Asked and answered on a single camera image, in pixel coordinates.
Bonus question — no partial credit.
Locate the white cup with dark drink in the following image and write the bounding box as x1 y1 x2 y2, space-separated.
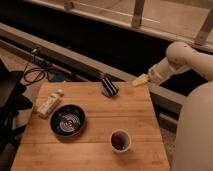
109 129 132 153

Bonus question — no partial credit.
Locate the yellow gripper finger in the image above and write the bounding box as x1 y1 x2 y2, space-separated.
132 74 149 86

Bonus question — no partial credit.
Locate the blue object on floor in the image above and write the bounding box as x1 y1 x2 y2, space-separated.
49 73 65 82

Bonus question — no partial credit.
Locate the black cable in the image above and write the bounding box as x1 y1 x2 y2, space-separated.
21 62 54 86

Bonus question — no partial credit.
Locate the black striped small object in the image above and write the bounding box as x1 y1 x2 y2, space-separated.
102 77 119 97

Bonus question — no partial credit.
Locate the black chair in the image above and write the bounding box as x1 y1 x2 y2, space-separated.
0 59 32 154

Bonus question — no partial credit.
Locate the grey metal rail beam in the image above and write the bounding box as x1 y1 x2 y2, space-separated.
0 23 186 114

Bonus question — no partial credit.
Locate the black ceramic bowl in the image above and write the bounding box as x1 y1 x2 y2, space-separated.
50 104 86 137

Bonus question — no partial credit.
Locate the white plastic bottle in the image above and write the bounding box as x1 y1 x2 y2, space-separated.
37 89 63 118

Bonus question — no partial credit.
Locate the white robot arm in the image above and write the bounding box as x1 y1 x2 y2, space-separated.
132 41 213 171

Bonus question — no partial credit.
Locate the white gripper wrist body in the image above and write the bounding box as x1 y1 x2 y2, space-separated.
148 58 174 85

